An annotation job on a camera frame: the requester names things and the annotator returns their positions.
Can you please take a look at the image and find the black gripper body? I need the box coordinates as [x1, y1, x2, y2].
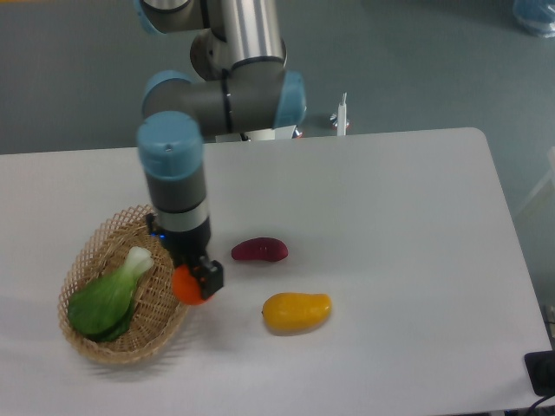
[155, 216, 212, 270]

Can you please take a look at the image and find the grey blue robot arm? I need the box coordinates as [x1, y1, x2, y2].
[134, 1, 306, 299]

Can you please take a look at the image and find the green bok choy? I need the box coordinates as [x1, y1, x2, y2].
[67, 246, 154, 342]

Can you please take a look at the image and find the blue object top right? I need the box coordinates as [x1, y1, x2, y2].
[513, 0, 554, 38]

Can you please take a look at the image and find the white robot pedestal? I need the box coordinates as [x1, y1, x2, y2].
[214, 91, 352, 143]

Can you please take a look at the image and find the woven wicker basket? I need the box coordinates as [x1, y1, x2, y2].
[58, 205, 188, 365]

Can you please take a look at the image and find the yellow mango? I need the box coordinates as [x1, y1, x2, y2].
[261, 292, 333, 335]

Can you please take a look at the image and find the orange fruit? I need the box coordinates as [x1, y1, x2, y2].
[172, 265, 212, 306]

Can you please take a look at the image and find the white frame right edge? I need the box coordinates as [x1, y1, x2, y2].
[513, 147, 554, 224]

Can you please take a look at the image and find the purple sweet potato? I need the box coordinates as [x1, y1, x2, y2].
[231, 237, 289, 263]

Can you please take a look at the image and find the black device at edge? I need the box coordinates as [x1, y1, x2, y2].
[524, 350, 554, 396]

